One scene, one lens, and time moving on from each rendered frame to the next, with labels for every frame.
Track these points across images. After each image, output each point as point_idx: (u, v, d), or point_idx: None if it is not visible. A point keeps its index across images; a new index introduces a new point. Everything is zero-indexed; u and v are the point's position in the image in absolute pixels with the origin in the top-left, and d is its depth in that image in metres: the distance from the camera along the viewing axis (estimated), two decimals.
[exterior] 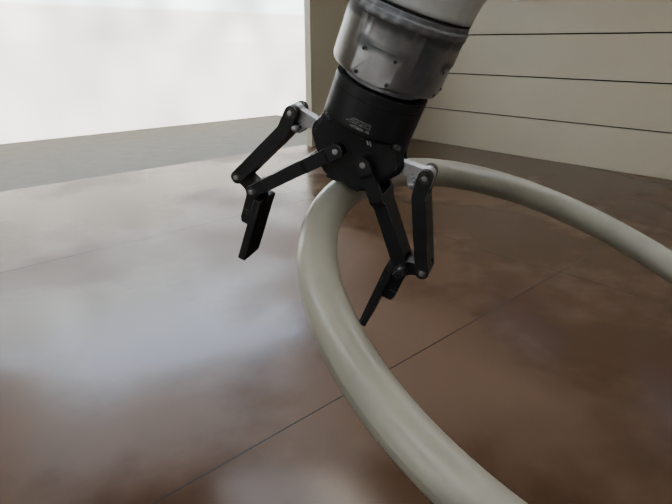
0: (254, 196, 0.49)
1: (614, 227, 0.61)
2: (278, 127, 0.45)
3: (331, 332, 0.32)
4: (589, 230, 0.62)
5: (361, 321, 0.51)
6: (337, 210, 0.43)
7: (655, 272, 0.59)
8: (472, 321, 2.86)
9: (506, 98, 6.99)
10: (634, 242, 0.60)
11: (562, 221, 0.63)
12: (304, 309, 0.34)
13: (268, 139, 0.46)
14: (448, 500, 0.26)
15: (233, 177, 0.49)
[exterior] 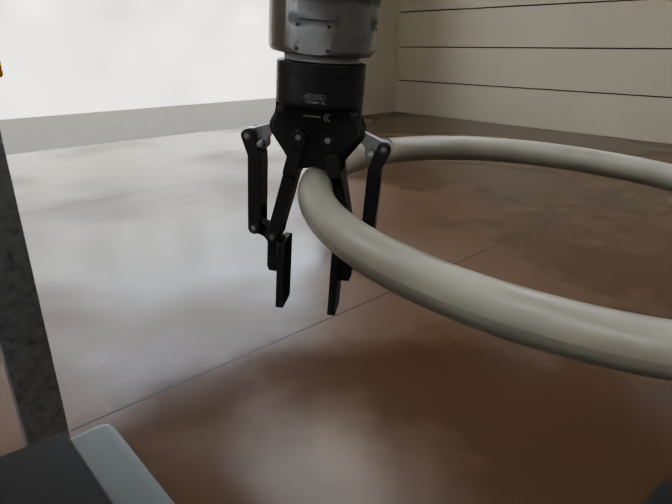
0: (277, 237, 0.50)
1: (568, 151, 0.66)
2: (248, 155, 0.47)
3: (361, 243, 0.33)
4: (548, 162, 0.67)
5: (329, 311, 0.52)
6: (325, 177, 0.46)
7: (618, 177, 0.64)
8: (493, 246, 2.95)
9: (514, 70, 7.08)
10: (590, 157, 0.65)
11: (522, 163, 0.68)
12: (328, 244, 0.36)
13: (250, 172, 0.48)
14: (522, 323, 0.27)
15: (251, 229, 0.50)
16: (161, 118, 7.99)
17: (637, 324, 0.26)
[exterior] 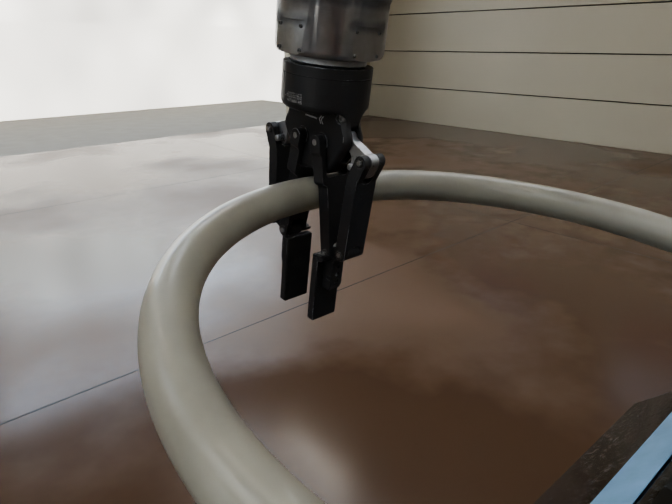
0: (286, 231, 0.52)
1: (576, 201, 0.52)
2: (269, 147, 0.50)
3: (156, 385, 0.22)
4: (549, 212, 0.53)
5: (308, 314, 0.52)
6: (205, 239, 0.34)
7: (639, 240, 0.50)
8: (415, 259, 2.92)
9: (482, 75, 7.05)
10: (604, 211, 0.50)
11: (517, 210, 0.54)
12: (139, 365, 0.25)
13: (270, 163, 0.51)
14: None
15: None
16: None
17: None
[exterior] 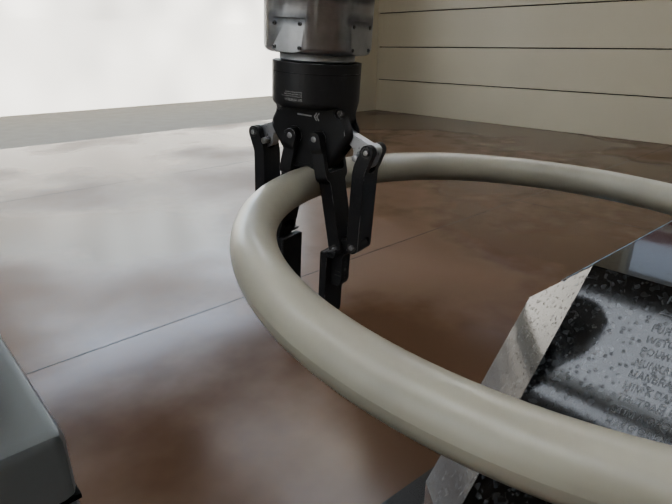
0: (278, 233, 0.51)
1: (542, 167, 0.58)
2: (255, 151, 0.50)
3: (329, 345, 0.22)
4: (520, 180, 0.58)
5: None
6: (266, 223, 0.34)
7: (599, 196, 0.57)
8: (431, 230, 3.22)
9: (486, 69, 7.34)
10: (567, 174, 0.57)
11: (491, 181, 0.59)
12: (278, 337, 0.25)
13: (256, 167, 0.50)
14: (601, 495, 0.17)
15: None
16: None
17: None
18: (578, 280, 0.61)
